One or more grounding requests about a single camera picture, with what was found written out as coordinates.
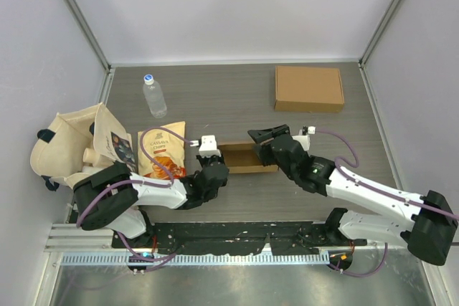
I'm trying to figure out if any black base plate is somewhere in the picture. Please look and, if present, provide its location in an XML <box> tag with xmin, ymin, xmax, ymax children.
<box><xmin>128</xmin><ymin>221</ymin><xmax>367</xmax><ymax>256</ymax></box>

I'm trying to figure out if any cassava chips bag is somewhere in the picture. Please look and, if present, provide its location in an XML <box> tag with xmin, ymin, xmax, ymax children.
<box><xmin>138</xmin><ymin>129</ymin><xmax>186</xmax><ymax>180</ymax></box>

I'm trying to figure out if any right aluminium frame post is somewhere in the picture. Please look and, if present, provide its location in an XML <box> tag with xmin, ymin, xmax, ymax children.
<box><xmin>359</xmin><ymin>0</ymin><xmax>404</xmax><ymax>69</ymax></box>

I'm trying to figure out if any clear plastic water bottle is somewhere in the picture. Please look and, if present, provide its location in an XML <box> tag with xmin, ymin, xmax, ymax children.
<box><xmin>143</xmin><ymin>74</ymin><xmax>167</xmax><ymax>118</ymax></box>

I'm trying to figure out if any beige bottle in tote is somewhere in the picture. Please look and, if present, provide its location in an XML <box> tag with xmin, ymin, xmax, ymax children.
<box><xmin>82</xmin><ymin>148</ymin><xmax>100</xmax><ymax>166</ymax></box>

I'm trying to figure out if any left aluminium frame post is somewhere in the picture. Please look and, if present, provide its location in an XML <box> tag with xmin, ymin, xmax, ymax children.
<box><xmin>63</xmin><ymin>0</ymin><xmax>115</xmax><ymax>104</ymax></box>

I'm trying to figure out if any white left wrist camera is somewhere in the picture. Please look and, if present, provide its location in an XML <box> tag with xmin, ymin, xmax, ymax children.
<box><xmin>189</xmin><ymin>135</ymin><xmax>222</xmax><ymax>158</ymax></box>

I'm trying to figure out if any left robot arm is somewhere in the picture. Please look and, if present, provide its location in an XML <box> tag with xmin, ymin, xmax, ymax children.
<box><xmin>73</xmin><ymin>156</ymin><xmax>229</xmax><ymax>248</ymax></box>

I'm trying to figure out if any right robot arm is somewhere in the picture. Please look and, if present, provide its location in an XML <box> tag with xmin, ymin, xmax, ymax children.
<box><xmin>247</xmin><ymin>125</ymin><xmax>458</xmax><ymax>266</ymax></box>

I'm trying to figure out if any beige canvas tote bag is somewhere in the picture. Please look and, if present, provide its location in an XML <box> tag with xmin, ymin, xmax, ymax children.
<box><xmin>30</xmin><ymin>102</ymin><xmax>136</xmax><ymax>191</ymax></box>

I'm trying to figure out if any slotted cable duct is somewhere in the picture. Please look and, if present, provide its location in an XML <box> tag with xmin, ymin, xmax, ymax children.
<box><xmin>60</xmin><ymin>252</ymin><xmax>330</xmax><ymax>267</ymax></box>

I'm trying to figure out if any large brown cardboard box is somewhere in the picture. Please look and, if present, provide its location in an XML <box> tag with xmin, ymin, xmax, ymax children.
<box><xmin>274</xmin><ymin>66</ymin><xmax>345</xmax><ymax>113</ymax></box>

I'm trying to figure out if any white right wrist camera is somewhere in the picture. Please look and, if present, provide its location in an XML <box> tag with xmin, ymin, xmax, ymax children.
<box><xmin>292</xmin><ymin>126</ymin><xmax>316</xmax><ymax>151</ymax></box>

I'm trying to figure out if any small cardboard box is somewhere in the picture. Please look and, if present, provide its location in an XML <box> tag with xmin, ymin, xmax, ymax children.
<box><xmin>218</xmin><ymin>142</ymin><xmax>278</xmax><ymax>174</ymax></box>

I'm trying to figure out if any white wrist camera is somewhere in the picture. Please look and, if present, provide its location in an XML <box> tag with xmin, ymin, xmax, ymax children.
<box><xmin>189</xmin><ymin>135</ymin><xmax>222</xmax><ymax>158</ymax></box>
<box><xmin>292</xmin><ymin>126</ymin><xmax>316</xmax><ymax>151</ymax></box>

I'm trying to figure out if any aluminium frame post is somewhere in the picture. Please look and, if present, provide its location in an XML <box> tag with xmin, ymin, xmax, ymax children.
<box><xmin>63</xmin><ymin>0</ymin><xmax>115</xmax><ymax>104</ymax></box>
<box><xmin>359</xmin><ymin>0</ymin><xmax>404</xmax><ymax>69</ymax></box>

